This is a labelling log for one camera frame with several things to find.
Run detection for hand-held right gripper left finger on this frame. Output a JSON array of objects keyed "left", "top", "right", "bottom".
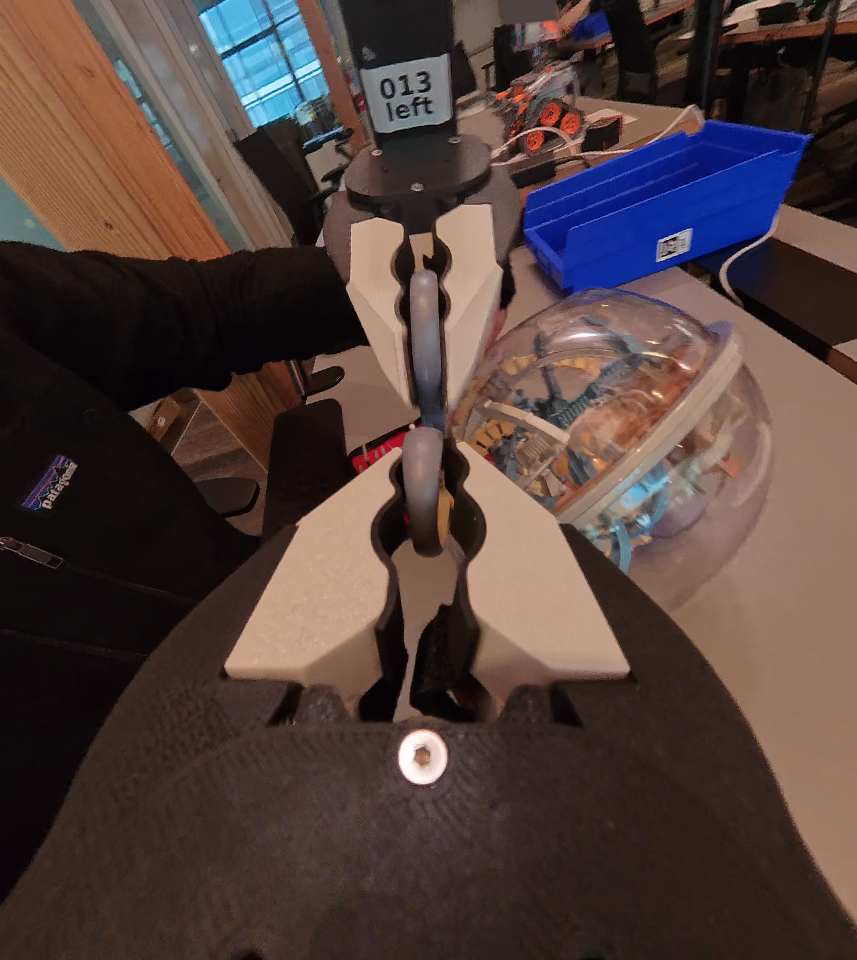
[{"left": 223, "top": 446, "right": 409, "bottom": 685}]

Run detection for black perforated pad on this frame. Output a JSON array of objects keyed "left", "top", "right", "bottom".
[{"left": 253, "top": 399, "right": 358, "bottom": 544}]

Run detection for black office chair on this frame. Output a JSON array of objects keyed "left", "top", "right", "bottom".
[{"left": 231, "top": 120, "right": 358, "bottom": 253}]

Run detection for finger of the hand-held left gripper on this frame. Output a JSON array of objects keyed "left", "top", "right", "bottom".
[
  {"left": 432, "top": 200, "right": 511, "bottom": 439},
  {"left": 345, "top": 215, "right": 424, "bottom": 415}
]

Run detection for person's black clothing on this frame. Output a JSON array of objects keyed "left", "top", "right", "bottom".
[{"left": 0, "top": 342, "right": 317, "bottom": 960}]

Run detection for toy robot orange wheels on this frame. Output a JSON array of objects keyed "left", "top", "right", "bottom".
[{"left": 486, "top": 72, "right": 590, "bottom": 154}]

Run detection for blue labelled storage bin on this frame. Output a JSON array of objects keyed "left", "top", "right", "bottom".
[{"left": 522, "top": 119, "right": 817, "bottom": 295}]

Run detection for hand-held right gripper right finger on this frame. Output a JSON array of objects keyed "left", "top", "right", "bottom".
[{"left": 448, "top": 440, "right": 634, "bottom": 685}]

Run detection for yellow-handled scissors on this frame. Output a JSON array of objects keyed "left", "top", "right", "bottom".
[{"left": 397, "top": 267, "right": 455, "bottom": 559}]

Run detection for white cable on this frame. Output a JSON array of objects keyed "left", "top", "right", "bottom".
[{"left": 696, "top": 207, "right": 785, "bottom": 306}]

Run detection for clear maze ball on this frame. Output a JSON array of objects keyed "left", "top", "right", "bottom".
[{"left": 448, "top": 288, "right": 776, "bottom": 583}]

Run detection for red tool kit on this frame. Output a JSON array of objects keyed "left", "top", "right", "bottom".
[{"left": 348, "top": 432, "right": 403, "bottom": 475}]

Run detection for person's left forearm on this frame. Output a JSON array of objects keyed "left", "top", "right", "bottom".
[{"left": 0, "top": 225, "right": 373, "bottom": 451}]

